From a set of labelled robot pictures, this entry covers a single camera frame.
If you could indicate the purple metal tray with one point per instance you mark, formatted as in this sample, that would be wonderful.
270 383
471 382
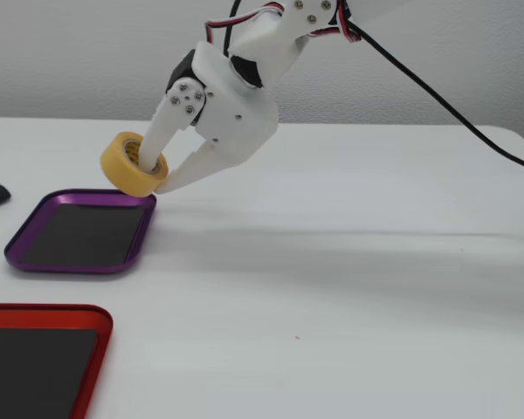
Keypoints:
78 235

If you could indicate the yellow masking tape roll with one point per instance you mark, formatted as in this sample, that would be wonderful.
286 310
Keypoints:
122 174

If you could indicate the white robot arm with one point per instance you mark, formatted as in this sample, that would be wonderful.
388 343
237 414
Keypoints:
279 35

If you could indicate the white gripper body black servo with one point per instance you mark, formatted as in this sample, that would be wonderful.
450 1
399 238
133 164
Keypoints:
237 120

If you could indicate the red metal tray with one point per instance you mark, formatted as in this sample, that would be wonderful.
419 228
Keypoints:
35 371

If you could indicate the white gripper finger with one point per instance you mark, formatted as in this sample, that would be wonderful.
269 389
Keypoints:
192 170
166 126

